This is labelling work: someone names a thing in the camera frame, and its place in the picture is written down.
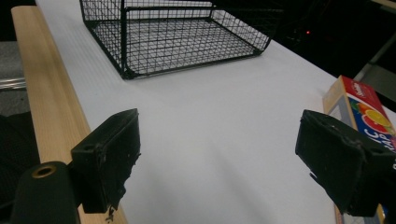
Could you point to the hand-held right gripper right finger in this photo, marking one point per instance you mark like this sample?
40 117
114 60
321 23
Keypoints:
333 161

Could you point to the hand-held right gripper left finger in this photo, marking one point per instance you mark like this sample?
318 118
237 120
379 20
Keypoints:
107 155

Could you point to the metal stand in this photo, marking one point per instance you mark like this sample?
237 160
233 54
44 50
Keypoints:
373 62

